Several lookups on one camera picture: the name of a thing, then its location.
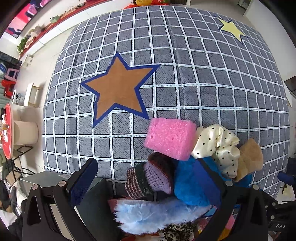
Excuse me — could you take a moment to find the cream polka dot scrunchie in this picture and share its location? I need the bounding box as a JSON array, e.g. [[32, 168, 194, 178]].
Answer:
[[191, 125, 240, 179]]

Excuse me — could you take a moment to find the leopard print scrunchie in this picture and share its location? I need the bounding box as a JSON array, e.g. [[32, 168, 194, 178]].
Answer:
[[159, 222, 195, 241]]

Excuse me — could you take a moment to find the pink plastic stool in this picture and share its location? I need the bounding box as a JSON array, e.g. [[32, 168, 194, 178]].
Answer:
[[5, 68, 19, 82]]

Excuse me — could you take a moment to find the red white tv cabinet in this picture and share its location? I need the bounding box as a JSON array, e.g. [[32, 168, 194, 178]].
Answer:
[[19, 0, 133, 61]]

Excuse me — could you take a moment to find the small white wooden stool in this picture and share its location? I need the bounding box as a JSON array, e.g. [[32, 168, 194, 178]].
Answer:
[[23, 82, 43, 108]]

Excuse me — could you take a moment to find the wall television screen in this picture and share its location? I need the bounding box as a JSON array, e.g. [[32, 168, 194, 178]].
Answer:
[[5, 0, 51, 38]]

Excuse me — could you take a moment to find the blue fleece cloth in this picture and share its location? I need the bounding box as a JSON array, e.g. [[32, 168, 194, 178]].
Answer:
[[174, 156, 253, 206]]

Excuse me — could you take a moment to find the round red side table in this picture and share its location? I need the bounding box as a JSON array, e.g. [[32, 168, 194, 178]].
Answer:
[[1, 104, 39, 159]]

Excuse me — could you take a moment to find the grey white storage box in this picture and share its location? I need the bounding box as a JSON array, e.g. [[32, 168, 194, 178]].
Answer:
[[20, 171, 120, 240]]

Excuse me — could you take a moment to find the light blue fluffy plush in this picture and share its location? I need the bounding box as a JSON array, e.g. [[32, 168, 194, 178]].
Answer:
[[114, 198, 212, 235]]

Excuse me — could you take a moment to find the grey checkered star rug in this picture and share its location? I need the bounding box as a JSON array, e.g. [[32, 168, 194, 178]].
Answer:
[[42, 6, 290, 196]]

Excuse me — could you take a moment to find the pink foam sponge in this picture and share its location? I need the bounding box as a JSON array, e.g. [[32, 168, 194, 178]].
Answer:
[[144, 118, 197, 161]]

